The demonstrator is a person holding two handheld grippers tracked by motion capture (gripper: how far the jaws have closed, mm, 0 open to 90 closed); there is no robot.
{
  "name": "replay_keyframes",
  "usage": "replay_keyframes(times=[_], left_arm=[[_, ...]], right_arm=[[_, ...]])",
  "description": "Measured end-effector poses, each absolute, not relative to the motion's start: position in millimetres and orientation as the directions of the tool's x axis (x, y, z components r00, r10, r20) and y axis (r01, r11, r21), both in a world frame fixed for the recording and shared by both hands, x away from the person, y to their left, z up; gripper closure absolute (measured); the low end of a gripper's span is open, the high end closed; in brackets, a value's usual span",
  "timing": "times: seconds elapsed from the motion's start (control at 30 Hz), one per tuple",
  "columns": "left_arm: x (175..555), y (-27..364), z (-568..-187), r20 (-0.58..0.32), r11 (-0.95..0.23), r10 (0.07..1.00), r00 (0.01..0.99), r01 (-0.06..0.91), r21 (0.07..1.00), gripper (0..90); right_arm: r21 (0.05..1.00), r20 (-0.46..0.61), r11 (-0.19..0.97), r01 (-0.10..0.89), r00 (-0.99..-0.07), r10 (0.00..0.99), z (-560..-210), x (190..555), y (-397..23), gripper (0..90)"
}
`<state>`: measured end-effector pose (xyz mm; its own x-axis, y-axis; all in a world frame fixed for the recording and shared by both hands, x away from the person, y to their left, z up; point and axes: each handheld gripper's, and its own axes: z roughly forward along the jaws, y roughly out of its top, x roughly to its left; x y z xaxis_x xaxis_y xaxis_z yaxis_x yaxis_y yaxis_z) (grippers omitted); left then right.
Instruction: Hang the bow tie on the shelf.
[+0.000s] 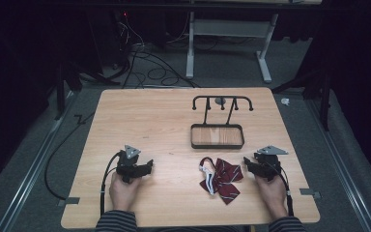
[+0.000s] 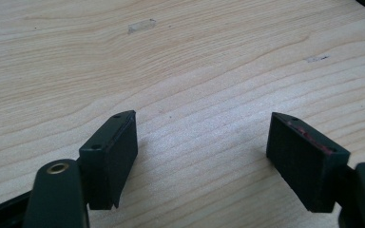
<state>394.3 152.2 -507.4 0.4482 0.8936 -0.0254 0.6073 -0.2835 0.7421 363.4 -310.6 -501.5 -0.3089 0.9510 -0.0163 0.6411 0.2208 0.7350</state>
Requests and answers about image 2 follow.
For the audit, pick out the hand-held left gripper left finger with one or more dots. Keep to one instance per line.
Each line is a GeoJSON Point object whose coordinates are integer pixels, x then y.
{"type": "Point", "coordinates": [107, 164]}

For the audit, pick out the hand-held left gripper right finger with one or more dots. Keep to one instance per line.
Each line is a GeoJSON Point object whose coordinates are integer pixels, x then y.
{"type": "Point", "coordinates": [304, 164]}

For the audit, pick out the clear tape strip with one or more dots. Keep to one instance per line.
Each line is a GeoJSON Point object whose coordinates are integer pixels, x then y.
{"type": "Point", "coordinates": [141, 26]}

